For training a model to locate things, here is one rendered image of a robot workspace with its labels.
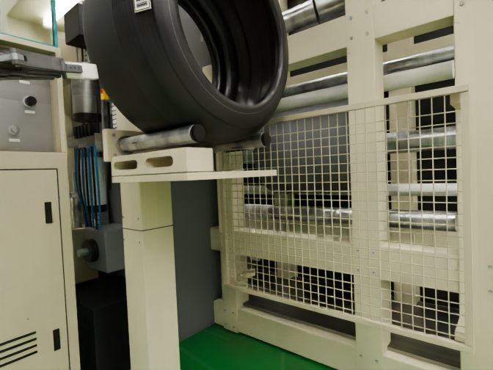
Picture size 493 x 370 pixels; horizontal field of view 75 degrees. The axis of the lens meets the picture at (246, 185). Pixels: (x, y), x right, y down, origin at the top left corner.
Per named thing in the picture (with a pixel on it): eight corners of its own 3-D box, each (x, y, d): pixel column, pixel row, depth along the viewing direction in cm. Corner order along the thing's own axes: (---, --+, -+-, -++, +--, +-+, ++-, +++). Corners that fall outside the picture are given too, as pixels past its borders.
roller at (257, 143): (199, 148, 124) (194, 156, 122) (192, 139, 121) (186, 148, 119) (273, 139, 101) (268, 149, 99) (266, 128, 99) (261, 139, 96)
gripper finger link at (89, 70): (59, 62, 63) (61, 61, 63) (95, 64, 69) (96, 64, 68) (63, 77, 64) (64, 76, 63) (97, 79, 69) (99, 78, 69)
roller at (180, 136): (118, 153, 98) (117, 138, 98) (132, 153, 102) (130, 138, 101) (193, 142, 76) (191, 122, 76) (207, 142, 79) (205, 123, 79)
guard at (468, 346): (224, 287, 140) (216, 128, 138) (227, 285, 142) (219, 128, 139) (473, 354, 83) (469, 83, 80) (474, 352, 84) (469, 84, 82)
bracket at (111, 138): (103, 161, 97) (101, 129, 97) (201, 161, 128) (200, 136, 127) (108, 161, 95) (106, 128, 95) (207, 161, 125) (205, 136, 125)
